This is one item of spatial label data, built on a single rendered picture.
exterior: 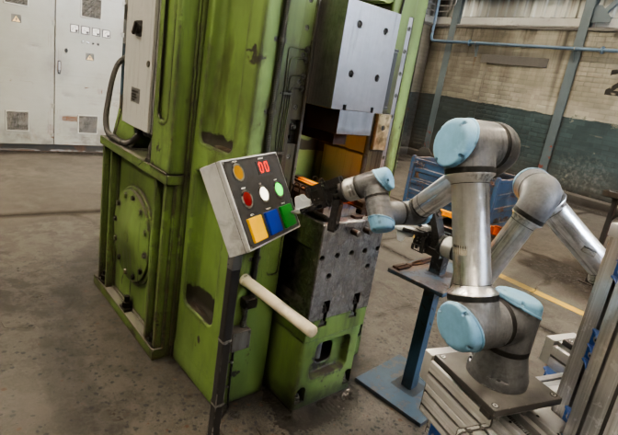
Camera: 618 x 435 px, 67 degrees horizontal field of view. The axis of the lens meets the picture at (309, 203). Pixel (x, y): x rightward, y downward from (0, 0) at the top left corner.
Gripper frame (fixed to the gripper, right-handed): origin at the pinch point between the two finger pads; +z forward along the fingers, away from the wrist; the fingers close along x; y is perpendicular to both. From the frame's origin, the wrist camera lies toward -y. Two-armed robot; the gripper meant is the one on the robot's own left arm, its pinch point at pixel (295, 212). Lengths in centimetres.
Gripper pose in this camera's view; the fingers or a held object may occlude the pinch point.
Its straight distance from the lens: 159.1
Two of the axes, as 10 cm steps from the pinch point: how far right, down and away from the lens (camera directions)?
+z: -8.5, 2.6, 4.5
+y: -3.1, -9.5, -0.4
